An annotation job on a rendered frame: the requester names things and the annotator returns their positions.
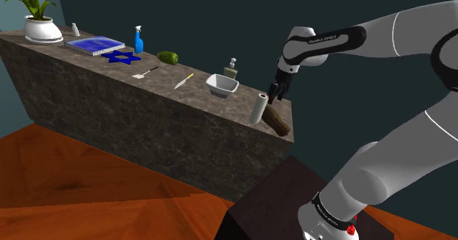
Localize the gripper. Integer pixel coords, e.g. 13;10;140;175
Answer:
268;68;294;105

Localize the white paper towel roll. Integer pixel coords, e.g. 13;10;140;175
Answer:
249;92;269;126

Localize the brown wooden log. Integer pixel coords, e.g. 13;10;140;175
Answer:
261;103;291;137

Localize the olive soap dispenser bottle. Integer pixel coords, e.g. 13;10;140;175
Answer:
223;57;239;81

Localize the white square bowl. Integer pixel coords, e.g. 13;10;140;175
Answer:
206;73;240;99

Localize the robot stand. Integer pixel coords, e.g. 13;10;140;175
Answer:
214;155;395;240

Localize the blue spray bottle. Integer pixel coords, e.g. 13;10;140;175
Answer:
134;25;145;55

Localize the blue star shaped mat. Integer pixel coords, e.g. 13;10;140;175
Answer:
101;50;142;66

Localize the blue book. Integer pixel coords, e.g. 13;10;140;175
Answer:
64;35;126;57

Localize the green plant in white pot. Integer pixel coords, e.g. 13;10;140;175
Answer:
4;0;64;46

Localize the yellow handled knife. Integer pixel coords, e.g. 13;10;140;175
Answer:
173;73;195;90

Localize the white spatula with black handle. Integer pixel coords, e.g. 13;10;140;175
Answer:
131;66;160;79

